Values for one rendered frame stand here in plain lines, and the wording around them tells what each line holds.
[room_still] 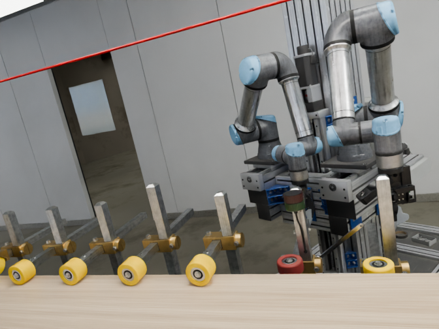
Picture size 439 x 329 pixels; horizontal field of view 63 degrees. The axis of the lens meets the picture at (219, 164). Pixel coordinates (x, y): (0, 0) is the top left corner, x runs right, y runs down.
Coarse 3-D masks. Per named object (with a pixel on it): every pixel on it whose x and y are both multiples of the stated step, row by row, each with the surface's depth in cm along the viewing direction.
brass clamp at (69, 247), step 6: (54, 240) 154; (42, 246) 151; (48, 246) 149; (54, 246) 148; (60, 246) 147; (66, 246) 147; (72, 246) 149; (60, 252) 148; (66, 252) 147; (72, 252) 148
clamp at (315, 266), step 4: (280, 256) 121; (312, 256) 116; (312, 260) 114; (316, 260) 114; (320, 260) 113; (304, 264) 114; (308, 264) 114; (312, 264) 113; (316, 264) 113; (320, 264) 113; (304, 268) 114; (308, 268) 114; (312, 268) 113; (316, 268) 112; (320, 268) 113; (304, 272) 115; (308, 272) 114; (312, 272) 114; (316, 272) 114; (320, 272) 114
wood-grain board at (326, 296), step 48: (0, 288) 135; (48, 288) 126; (96, 288) 119; (144, 288) 113; (192, 288) 107; (240, 288) 101; (288, 288) 97; (336, 288) 92; (384, 288) 88; (432, 288) 85
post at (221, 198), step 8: (224, 192) 120; (216, 200) 119; (224, 200) 118; (224, 208) 119; (224, 216) 119; (224, 224) 120; (232, 224) 122; (224, 232) 121; (232, 232) 121; (232, 256) 123; (232, 264) 124; (240, 264) 125; (232, 272) 124; (240, 272) 124
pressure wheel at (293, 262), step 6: (282, 258) 111; (288, 258) 110; (294, 258) 110; (300, 258) 109; (282, 264) 108; (288, 264) 107; (294, 264) 107; (300, 264) 107; (282, 270) 108; (288, 270) 106; (294, 270) 106; (300, 270) 107
